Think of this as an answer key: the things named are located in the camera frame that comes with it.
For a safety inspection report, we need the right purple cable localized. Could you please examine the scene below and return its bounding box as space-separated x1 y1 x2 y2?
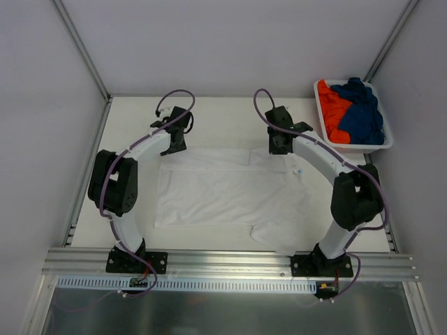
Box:
253 87 389 231

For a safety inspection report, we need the left aluminium frame post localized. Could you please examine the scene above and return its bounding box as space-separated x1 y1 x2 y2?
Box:
50 0 111 101

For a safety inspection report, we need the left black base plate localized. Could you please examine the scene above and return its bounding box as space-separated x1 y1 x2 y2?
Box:
105 248 168 274

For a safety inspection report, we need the white slotted cable duct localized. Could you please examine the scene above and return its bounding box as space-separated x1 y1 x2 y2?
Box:
57 276 317 295

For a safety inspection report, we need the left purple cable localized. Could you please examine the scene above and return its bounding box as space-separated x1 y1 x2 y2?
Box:
98 89 196 245

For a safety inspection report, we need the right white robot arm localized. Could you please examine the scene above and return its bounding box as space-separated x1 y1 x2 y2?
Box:
265 106 384 276

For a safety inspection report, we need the right aluminium frame post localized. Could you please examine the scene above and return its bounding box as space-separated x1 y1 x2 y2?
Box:
363 0 422 82

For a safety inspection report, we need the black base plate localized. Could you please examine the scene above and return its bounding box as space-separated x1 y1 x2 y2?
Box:
105 248 168 274
291 254 353 278

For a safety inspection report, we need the aluminium frame post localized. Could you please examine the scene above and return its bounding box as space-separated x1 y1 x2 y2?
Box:
50 0 111 101
363 0 422 82

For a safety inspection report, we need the aluminium mounting rail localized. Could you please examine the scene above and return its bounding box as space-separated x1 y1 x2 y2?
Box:
41 248 421 282

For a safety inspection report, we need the orange t shirt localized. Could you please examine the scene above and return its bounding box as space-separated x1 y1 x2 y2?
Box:
317 80 352 144

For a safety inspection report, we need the blue t shirt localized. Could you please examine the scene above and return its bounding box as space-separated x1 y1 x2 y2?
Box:
330 77 384 145

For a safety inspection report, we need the purple cable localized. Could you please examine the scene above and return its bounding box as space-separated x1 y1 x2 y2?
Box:
98 89 196 245
253 87 389 231

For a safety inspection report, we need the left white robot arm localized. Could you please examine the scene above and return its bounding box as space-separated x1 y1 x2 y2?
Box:
87 106 193 272

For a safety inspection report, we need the white t shirt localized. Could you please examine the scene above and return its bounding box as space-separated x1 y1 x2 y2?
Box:
154 148 332 255

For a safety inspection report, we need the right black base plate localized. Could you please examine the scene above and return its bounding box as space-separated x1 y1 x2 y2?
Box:
291 254 353 278

